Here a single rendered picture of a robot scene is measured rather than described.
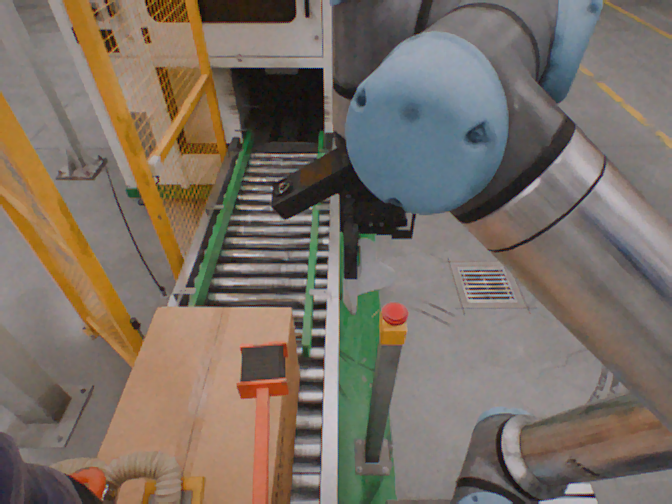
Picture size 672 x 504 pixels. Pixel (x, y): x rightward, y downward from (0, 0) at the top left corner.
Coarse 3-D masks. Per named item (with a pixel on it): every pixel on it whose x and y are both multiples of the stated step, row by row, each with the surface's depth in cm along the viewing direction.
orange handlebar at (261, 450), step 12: (264, 396) 70; (264, 408) 68; (264, 420) 67; (264, 432) 65; (264, 444) 64; (264, 456) 63; (84, 468) 62; (96, 468) 62; (264, 468) 62; (84, 480) 61; (96, 480) 60; (264, 480) 60; (96, 492) 59; (264, 492) 59
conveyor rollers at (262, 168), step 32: (256, 160) 254; (288, 160) 254; (256, 192) 236; (224, 256) 196; (256, 256) 196; (288, 256) 195; (320, 256) 195; (224, 288) 184; (256, 288) 184; (288, 288) 184; (320, 288) 183; (320, 320) 170; (320, 352) 157; (320, 416) 139; (320, 448) 132
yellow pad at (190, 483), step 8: (184, 480) 71; (192, 480) 71; (200, 480) 71; (144, 488) 71; (152, 488) 70; (184, 488) 70; (192, 488) 70; (200, 488) 71; (144, 496) 70; (152, 496) 69; (184, 496) 69; (192, 496) 70; (200, 496) 70
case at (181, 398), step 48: (192, 336) 114; (240, 336) 114; (288, 336) 115; (144, 384) 104; (192, 384) 104; (288, 384) 116; (144, 432) 95; (192, 432) 95; (240, 432) 95; (288, 432) 115; (144, 480) 88; (240, 480) 88; (288, 480) 116
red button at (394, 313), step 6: (384, 306) 111; (390, 306) 110; (396, 306) 110; (402, 306) 110; (384, 312) 109; (390, 312) 109; (396, 312) 109; (402, 312) 109; (384, 318) 109; (390, 318) 108; (396, 318) 108; (402, 318) 108; (390, 324) 108; (396, 324) 108
